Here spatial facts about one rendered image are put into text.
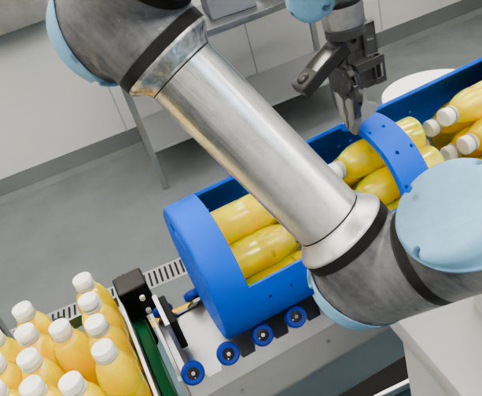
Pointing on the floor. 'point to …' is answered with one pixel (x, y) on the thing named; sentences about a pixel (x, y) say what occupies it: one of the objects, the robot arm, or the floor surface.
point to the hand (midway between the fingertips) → (351, 130)
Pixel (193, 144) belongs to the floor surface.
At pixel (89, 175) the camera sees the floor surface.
